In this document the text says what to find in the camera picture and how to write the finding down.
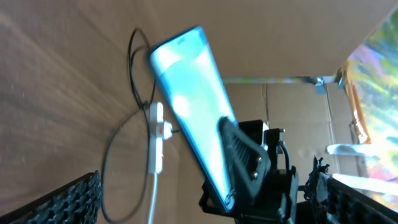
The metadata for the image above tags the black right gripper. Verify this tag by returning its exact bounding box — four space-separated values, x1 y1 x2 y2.
199 116 299 223

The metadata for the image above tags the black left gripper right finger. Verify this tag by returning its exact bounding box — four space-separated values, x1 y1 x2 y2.
303 157 397 224

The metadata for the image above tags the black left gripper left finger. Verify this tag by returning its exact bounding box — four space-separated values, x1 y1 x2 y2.
1 171 103 224

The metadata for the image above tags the black USB charging cable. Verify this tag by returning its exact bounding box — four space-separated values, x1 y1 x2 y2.
99 27 181 224

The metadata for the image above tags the Samsung Galaxy smartphone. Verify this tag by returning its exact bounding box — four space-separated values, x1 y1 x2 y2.
149 26 237 212

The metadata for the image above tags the white charger plug adapter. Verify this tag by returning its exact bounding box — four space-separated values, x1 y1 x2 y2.
156 121 173 140

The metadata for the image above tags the white power strip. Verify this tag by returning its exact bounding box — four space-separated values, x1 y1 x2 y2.
149 102 164 174

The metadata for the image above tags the white power strip cord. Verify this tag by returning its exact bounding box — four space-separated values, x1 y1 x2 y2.
146 172 159 224

